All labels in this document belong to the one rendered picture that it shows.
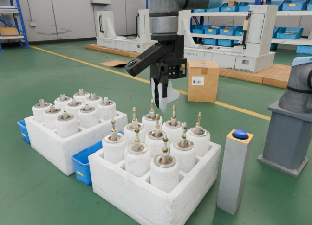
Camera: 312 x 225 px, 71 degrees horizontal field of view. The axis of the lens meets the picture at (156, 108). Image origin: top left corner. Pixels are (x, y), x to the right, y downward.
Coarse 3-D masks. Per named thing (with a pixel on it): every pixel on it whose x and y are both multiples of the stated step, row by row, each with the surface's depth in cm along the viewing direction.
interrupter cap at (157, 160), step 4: (156, 156) 72; (160, 156) 72; (172, 156) 72; (156, 160) 70; (160, 160) 71; (172, 160) 71; (176, 160) 70; (156, 164) 68; (160, 164) 69; (164, 164) 69; (168, 164) 68; (172, 164) 69
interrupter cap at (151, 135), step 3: (150, 132) 88; (153, 132) 88; (162, 132) 87; (165, 132) 87; (150, 135) 85; (153, 135) 86; (162, 135) 85; (150, 138) 83; (153, 138) 83; (156, 138) 83; (159, 138) 83
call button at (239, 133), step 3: (237, 129) 74; (240, 129) 74; (234, 132) 73; (237, 132) 72; (240, 132) 72; (243, 132) 72; (246, 132) 72; (237, 135) 72; (240, 135) 71; (243, 135) 71; (246, 135) 71
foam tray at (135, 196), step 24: (216, 144) 93; (96, 168) 84; (120, 168) 78; (192, 168) 78; (216, 168) 95; (96, 192) 90; (120, 192) 79; (144, 192) 70; (192, 192) 76; (144, 216) 74; (168, 216) 66
